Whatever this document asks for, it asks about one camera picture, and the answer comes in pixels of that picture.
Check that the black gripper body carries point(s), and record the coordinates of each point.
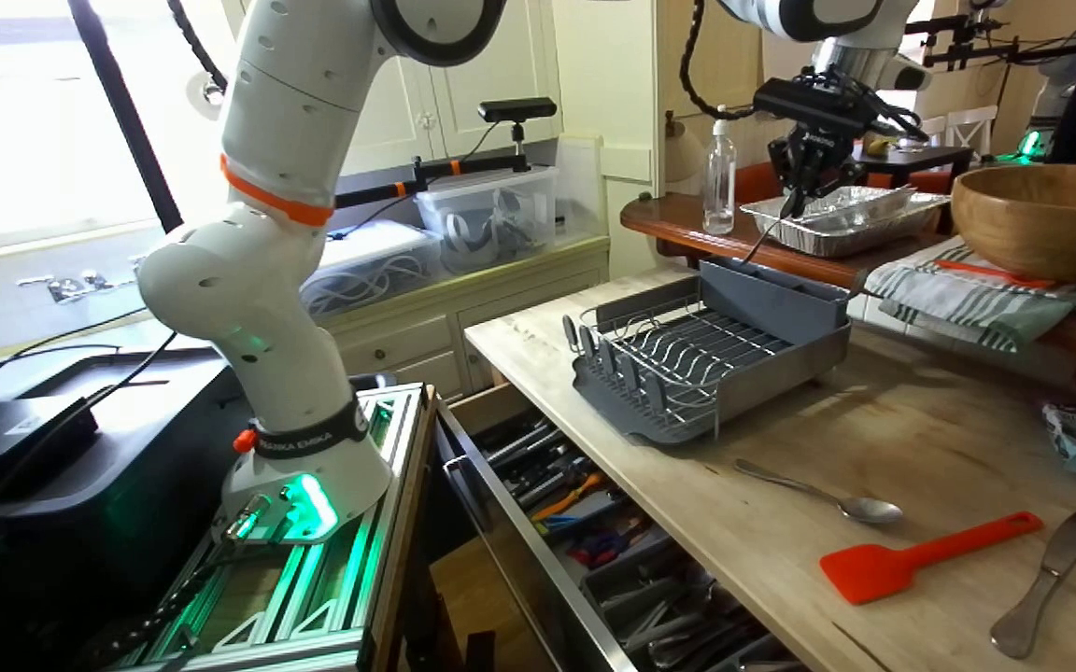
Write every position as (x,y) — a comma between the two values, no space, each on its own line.
(820,156)

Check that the silver metal spoon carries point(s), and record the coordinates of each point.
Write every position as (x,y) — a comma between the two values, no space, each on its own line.
(771,238)
(869,509)

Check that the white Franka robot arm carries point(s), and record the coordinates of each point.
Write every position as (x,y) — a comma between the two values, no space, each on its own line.
(278,310)

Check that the grey dish drying rack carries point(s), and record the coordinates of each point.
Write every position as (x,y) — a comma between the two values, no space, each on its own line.
(699,349)

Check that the aluminium foil tray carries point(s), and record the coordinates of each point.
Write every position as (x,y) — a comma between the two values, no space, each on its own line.
(857,219)

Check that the dark brown wooden counter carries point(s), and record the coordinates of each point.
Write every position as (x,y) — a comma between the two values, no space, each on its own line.
(803,254)

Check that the clear hand sanitizer bottle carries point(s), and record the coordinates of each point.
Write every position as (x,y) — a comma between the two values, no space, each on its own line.
(719,182)

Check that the green striped dish towel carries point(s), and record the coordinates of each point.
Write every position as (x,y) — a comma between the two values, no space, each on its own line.
(973,303)

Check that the large wooden bowl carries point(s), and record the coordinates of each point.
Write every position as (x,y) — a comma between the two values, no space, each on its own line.
(1049,219)

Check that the clear plastic storage bin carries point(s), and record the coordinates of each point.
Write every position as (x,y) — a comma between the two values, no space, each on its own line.
(373,265)
(486,212)

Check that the cream drawer cabinet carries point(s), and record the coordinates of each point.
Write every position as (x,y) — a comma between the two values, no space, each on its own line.
(475,324)

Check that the red silicone spatula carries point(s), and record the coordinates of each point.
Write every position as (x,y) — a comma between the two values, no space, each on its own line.
(897,562)

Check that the open cutlery drawer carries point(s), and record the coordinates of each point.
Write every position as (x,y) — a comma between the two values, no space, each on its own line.
(587,547)

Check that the silver metal butter knife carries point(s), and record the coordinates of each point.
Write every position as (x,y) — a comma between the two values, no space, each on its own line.
(1044,585)

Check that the black slanted pole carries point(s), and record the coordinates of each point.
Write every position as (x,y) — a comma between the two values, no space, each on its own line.
(130,114)

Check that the black equipment cabinet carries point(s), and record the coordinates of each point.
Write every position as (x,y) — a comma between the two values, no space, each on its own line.
(78,536)

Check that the black flat box device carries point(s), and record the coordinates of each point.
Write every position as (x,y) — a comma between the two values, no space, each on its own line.
(9,443)

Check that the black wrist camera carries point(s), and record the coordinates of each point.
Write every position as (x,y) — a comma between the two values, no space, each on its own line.
(820,104)

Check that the black camera tripod rig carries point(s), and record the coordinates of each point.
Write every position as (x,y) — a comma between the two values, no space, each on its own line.
(973,32)

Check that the black stereo camera bar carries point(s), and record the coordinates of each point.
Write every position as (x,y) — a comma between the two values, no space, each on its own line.
(517,111)

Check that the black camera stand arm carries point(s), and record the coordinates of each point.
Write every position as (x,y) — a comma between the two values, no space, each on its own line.
(440,172)

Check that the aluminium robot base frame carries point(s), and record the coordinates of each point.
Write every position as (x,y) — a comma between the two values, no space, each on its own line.
(299,585)

